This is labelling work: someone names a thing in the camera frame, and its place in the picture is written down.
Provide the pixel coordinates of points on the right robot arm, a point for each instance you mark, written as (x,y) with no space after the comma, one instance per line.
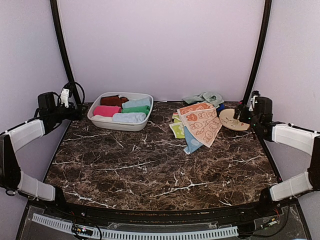
(259,115)

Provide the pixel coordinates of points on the white plastic basin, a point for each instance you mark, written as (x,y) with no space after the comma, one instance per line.
(120,126)

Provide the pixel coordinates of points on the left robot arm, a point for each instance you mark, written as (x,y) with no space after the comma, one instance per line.
(52,110)

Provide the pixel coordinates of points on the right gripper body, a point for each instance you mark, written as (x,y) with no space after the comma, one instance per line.
(243,118)

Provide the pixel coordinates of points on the light blue rolled towel front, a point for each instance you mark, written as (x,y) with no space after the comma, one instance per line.
(132,117)

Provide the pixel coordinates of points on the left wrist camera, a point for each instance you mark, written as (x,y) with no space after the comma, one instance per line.
(64,97)

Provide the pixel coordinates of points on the green rolled towel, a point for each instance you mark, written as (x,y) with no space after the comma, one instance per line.
(137,109)

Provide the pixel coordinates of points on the white slotted cable duct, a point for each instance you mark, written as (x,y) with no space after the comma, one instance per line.
(89,232)

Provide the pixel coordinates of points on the light blue rolled towel back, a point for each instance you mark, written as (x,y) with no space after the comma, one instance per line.
(137,103)

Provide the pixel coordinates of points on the green patterned small towel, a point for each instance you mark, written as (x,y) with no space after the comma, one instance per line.
(177,126)

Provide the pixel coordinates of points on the dark blue object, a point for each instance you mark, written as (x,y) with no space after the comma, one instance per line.
(220,108)

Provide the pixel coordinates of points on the orange bunny towel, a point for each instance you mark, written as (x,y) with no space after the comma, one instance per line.
(202,122)

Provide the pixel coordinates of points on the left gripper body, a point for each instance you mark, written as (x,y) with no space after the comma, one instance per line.
(71,116)

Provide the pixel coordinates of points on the grey green crumpled towel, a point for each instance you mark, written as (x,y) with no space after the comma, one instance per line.
(210,97)

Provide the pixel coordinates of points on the light blue rolled towel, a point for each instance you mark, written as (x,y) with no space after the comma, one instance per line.
(132,117)
(137,103)

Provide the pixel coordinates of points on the brown rolled towel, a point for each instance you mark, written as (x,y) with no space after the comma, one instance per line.
(114,100)

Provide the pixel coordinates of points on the blue polka dot towel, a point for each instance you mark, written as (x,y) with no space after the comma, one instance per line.
(192,143)

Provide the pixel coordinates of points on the pink rolled towel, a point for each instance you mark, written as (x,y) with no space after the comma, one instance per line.
(106,111)

